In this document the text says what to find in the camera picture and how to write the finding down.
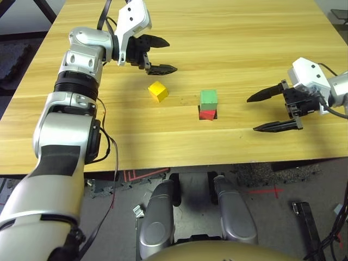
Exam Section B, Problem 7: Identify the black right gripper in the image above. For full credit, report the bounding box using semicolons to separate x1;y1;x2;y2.
246;79;320;133

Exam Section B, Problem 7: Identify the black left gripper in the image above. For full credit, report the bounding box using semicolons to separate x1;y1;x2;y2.
126;34;178;76

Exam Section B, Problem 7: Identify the yellow wooden block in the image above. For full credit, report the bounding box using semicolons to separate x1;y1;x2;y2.
147;80;169;103

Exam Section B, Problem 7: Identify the green wooden block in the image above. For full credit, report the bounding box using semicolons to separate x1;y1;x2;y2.
200;89;219;111

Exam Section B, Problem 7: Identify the red wooden block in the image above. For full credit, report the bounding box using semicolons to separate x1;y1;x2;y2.
198;104;218;121

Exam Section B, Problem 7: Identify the dark speckled floor mat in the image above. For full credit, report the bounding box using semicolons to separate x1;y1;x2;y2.
235;163;323;187

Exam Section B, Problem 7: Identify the grey right robot leg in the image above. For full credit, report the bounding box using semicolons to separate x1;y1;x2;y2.
213;175;259;245

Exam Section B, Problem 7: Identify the grey robot leg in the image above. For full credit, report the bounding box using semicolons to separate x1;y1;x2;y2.
138;179;182;259
213;175;259;245

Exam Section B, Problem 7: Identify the black flat stand plate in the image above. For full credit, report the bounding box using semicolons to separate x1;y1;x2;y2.
331;9;348;21

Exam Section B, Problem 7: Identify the black bar floor device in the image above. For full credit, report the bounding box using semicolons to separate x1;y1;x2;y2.
292;201;326;261

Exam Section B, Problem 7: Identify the grey interlocking floor tile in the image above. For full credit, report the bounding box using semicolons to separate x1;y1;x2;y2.
88;178;166;198

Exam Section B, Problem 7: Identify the dark foam floor mat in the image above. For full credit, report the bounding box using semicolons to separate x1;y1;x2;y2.
0;43;32;85

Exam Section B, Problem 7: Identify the beige robot torso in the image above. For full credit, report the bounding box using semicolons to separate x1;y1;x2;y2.
144;235;302;261

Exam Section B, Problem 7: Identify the grey left robot leg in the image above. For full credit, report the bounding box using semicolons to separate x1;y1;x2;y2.
138;179;182;259

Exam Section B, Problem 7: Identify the small silver floor item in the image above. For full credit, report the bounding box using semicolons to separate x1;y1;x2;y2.
132;205;145;219

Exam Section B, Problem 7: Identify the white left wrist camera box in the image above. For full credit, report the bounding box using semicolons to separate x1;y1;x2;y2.
113;0;153;66

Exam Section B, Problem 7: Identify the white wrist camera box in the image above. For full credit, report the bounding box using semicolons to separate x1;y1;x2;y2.
113;0;153;66
287;57;337;115

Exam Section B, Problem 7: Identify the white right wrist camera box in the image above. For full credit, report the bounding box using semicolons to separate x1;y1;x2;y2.
287;57;337;115

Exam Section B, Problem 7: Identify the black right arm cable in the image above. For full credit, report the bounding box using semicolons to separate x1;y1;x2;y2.
318;63;348;120

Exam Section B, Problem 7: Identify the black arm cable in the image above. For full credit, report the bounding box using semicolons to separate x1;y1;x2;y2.
81;0;120;261
318;63;348;120

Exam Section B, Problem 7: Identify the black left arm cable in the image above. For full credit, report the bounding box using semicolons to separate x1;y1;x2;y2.
81;0;120;261

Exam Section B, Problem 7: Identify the black furniture frame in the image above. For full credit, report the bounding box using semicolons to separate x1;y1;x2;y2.
0;0;58;24

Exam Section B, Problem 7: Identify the black hanging cable bundle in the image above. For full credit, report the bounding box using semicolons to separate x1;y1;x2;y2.
304;201;348;261

